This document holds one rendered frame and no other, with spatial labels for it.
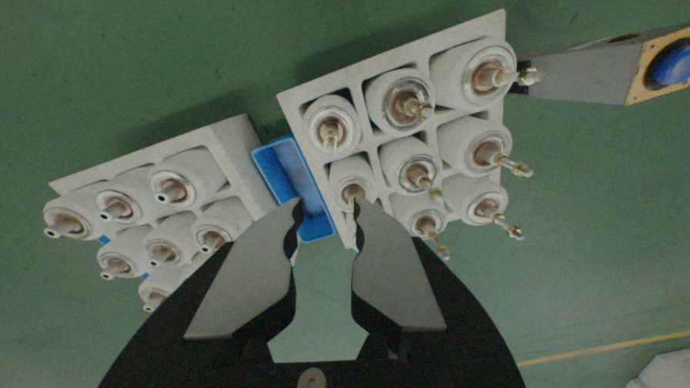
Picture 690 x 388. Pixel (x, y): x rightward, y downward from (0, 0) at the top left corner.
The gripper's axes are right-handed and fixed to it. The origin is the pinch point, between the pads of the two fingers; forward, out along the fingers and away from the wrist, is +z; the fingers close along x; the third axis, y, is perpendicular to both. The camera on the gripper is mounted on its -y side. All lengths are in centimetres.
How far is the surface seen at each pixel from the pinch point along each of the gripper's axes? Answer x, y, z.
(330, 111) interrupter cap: -0.2, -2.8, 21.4
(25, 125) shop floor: -82, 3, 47
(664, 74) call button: 38.1, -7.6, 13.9
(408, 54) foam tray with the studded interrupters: 12.6, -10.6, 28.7
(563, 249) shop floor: 93, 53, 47
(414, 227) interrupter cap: 16.2, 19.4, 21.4
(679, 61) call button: 38.5, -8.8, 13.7
